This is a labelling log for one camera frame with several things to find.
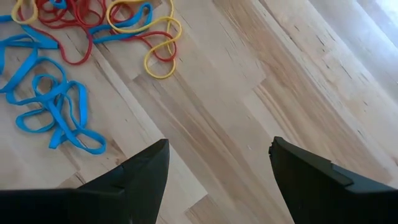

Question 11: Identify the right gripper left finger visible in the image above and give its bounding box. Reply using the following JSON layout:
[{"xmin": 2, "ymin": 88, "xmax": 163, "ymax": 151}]
[{"xmin": 0, "ymin": 139, "xmax": 170, "ymax": 224}]

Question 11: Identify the red rubber band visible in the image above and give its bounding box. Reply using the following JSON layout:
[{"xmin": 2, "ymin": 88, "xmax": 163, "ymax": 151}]
[
  {"xmin": 37, "ymin": 0, "xmax": 108, "ymax": 29},
  {"xmin": 110, "ymin": 6, "xmax": 177, "ymax": 62},
  {"xmin": 17, "ymin": 6, "xmax": 94, "ymax": 66}
]

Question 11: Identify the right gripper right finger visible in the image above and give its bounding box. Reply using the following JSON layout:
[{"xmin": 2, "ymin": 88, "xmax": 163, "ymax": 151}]
[{"xmin": 269, "ymin": 136, "xmax": 398, "ymax": 224}]

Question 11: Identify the yellow rubber band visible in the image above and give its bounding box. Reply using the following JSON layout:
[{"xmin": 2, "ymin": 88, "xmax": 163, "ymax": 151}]
[
  {"xmin": 105, "ymin": 0, "xmax": 183, "ymax": 80},
  {"xmin": 11, "ymin": 0, "xmax": 39, "ymax": 25}
]

